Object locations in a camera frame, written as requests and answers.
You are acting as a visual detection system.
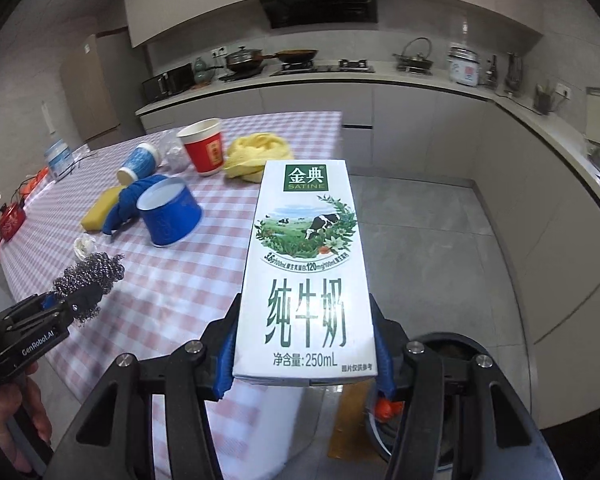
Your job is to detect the black stove top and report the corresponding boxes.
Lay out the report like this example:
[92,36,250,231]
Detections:
[217,60,376,82]

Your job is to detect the steel kettle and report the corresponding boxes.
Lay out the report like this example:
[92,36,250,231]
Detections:
[392,37,435,75]

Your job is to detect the person's left hand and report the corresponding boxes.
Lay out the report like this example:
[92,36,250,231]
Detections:
[0,360,53,453]

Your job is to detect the white milk carton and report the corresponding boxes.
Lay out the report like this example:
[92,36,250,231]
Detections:
[231,159,378,388]

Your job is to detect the yellow sponge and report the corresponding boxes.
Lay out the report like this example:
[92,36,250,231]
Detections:
[81,186,126,233]

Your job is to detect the white kitchen island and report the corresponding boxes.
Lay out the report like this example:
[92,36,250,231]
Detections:
[200,380,341,480]

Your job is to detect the steel wool scrubber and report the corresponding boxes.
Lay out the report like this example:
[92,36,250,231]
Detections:
[50,252,127,321]

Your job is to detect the beige refrigerator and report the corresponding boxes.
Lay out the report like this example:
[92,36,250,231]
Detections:
[60,30,133,151]

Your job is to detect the pink checked tablecloth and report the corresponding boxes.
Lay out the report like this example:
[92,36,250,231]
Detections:
[0,110,343,456]

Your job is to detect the blue paper bowl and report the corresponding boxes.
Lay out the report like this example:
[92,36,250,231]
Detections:
[136,176,202,248]

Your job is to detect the black microwave oven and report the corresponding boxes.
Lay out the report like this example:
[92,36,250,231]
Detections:
[141,63,195,102]

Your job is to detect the red kettle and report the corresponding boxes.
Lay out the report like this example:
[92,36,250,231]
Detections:
[0,203,27,239]

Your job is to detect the clear plastic bag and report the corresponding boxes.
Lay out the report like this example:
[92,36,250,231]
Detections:
[157,129,188,173]

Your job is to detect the white cutting board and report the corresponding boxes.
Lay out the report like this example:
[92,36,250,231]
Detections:
[582,86,600,143]

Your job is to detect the dark utensil holder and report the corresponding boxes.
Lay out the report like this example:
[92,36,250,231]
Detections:
[535,82,556,116]

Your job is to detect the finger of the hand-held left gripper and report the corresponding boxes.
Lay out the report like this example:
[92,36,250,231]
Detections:
[0,291,61,332]
[10,286,106,335]

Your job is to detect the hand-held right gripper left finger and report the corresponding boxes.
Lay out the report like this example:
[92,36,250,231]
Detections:
[55,294,243,480]

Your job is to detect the black wok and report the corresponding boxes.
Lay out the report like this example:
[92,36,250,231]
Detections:
[272,48,318,66]

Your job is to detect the yellow cloth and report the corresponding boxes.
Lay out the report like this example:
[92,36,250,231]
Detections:
[223,131,296,186]

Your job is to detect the black range hood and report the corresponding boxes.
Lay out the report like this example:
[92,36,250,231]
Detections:
[249,0,379,29]

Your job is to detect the lidded cooking pot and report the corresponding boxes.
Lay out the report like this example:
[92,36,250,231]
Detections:
[224,45,276,73]

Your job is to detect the beige lower cabinets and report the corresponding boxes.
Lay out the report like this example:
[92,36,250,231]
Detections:
[137,82,600,431]

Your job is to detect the white crumpled paper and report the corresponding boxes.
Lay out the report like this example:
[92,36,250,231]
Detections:
[74,235,98,261]

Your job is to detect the red paper cup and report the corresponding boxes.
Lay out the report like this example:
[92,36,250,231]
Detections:
[176,118,226,177]

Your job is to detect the white rice cooker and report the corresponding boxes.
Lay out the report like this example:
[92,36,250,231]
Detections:
[447,45,483,87]

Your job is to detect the brown cardboard mat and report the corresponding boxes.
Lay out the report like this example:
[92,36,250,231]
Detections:
[327,380,376,461]

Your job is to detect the blue patterned paper cup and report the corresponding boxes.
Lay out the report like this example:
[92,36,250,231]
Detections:
[117,142,162,184]

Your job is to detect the black round trash bin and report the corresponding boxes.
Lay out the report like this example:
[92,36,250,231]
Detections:
[370,332,491,466]

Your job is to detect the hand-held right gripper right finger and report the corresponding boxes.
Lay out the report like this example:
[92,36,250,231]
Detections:
[367,295,556,480]

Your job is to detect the blue cloth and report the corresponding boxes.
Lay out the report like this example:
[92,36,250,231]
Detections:
[102,174,168,236]

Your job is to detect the orange cable bundle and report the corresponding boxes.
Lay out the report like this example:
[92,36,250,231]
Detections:
[20,167,48,193]

